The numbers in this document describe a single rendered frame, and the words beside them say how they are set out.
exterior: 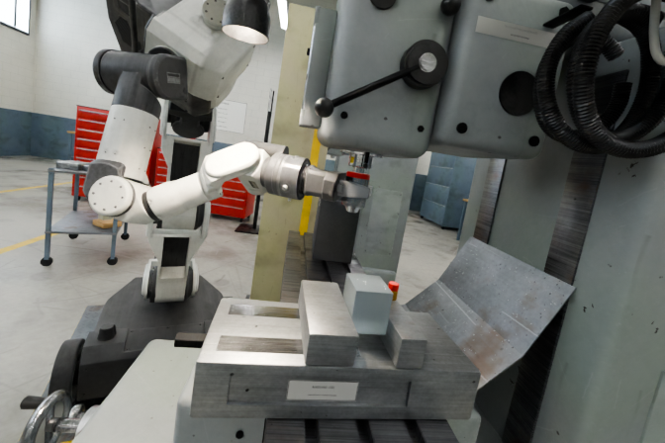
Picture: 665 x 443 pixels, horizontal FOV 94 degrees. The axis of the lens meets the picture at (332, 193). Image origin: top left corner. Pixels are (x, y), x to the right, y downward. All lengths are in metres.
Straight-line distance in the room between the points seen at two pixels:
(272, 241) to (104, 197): 1.82
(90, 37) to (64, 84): 1.49
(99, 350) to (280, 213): 1.47
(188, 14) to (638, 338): 1.08
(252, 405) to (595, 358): 0.51
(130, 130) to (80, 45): 10.88
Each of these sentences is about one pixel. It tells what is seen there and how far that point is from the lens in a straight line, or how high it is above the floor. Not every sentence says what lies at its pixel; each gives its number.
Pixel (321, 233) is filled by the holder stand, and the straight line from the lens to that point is 0.93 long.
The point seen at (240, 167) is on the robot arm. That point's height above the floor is 1.24.
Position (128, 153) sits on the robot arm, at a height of 1.23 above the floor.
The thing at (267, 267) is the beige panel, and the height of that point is 0.38.
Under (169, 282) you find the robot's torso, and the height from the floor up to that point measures 0.72.
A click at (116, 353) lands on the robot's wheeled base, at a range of 1.27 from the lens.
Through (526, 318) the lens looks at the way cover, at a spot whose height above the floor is 1.06.
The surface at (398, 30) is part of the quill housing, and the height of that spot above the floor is 1.50.
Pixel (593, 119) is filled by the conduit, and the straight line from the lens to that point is 0.48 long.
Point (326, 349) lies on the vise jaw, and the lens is 0.40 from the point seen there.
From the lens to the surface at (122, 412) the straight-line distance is 0.78.
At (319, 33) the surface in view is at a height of 1.50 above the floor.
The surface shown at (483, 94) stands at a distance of 0.58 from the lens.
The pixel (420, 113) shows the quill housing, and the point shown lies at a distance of 0.55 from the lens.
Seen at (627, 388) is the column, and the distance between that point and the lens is 0.71.
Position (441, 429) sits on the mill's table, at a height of 0.98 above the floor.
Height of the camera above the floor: 1.29
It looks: 7 degrees down
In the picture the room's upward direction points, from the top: 9 degrees clockwise
